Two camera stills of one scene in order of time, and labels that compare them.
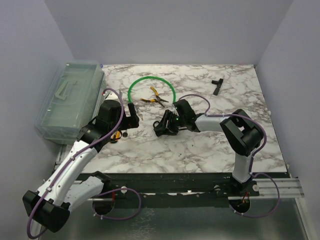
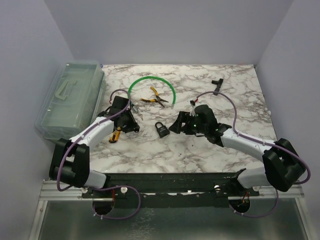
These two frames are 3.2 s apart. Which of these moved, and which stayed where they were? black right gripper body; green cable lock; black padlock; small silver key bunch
Moved: black right gripper body
Stayed: small silver key bunch; green cable lock; black padlock
